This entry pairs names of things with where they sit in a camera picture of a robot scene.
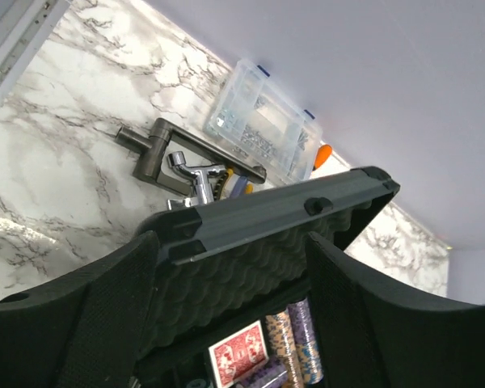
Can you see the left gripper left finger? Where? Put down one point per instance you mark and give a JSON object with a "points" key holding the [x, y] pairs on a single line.
{"points": [[82, 329]]}

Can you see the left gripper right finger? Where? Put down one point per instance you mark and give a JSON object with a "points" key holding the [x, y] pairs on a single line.
{"points": [[375, 331]]}

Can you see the red playing card deck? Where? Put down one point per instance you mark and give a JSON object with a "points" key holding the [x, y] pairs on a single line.
{"points": [[238, 355]]}

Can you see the black poker set case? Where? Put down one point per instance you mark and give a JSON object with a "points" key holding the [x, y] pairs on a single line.
{"points": [[225, 265]]}

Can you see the purple grey chip stack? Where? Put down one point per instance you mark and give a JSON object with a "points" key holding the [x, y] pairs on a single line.
{"points": [[272, 375]]}

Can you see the orange chip stack upper right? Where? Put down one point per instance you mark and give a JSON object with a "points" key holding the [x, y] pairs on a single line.
{"points": [[282, 344]]}

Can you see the chrome socket wrench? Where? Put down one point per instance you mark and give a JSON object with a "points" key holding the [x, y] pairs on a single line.
{"points": [[199, 176]]}

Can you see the clear plastic box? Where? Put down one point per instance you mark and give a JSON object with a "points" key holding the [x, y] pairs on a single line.
{"points": [[260, 125]]}

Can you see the orange tool handle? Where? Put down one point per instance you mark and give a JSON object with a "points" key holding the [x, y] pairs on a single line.
{"points": [[323, 154]]}

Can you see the yellow handled pliers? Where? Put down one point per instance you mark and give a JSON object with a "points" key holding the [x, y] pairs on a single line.
{"points": [[231, 185]]}

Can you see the dark grey metal bracket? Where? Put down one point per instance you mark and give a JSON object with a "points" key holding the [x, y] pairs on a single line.
{"points": [[154, 164]]}

